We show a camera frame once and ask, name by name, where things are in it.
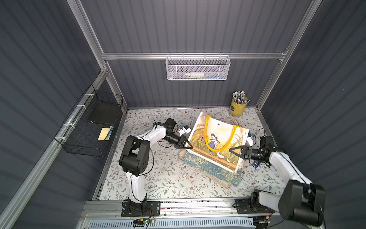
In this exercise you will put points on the blue black marker device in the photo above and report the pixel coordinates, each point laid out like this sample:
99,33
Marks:
256,164

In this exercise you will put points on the yellow sticky notepad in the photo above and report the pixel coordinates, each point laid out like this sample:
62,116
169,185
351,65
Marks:
103,134

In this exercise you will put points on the black notebook in basket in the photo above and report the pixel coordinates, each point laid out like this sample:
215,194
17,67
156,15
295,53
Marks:
105,114

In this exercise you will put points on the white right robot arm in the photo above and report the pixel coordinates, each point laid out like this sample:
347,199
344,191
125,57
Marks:
302,201

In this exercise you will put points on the cream tote bag front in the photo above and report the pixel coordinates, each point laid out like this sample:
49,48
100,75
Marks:
183,152

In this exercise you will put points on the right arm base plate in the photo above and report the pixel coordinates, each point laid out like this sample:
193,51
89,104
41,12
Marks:
243,206

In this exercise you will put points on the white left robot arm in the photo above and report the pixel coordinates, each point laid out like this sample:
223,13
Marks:
134,161

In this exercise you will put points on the bundle of pencils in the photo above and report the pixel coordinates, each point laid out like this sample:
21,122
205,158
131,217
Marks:
240,98

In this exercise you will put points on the white wire wall basket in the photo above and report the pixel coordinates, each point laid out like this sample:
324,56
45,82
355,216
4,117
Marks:
216,68

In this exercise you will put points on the black wire wall basket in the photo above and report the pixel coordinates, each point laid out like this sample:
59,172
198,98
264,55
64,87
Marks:
81,137

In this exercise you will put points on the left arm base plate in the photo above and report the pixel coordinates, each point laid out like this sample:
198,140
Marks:
144,209

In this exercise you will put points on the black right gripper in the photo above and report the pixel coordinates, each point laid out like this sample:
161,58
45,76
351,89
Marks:
245,152

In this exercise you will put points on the yellow pencil cup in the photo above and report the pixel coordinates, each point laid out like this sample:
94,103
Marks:
238,106

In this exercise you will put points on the cream tote blue print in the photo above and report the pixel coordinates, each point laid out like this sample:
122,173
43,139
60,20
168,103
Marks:
210,169

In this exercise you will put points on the small green circuit board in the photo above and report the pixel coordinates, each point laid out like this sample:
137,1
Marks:
142,222

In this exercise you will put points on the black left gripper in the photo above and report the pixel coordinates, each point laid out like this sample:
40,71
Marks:
181,141

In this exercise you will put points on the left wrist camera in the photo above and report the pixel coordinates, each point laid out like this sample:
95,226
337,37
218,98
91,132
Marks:
185,129

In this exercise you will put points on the white tube in basket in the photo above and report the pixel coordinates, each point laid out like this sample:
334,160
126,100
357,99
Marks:
195,75

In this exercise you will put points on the cream tote yellow handles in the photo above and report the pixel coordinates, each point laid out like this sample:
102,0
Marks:
212,139

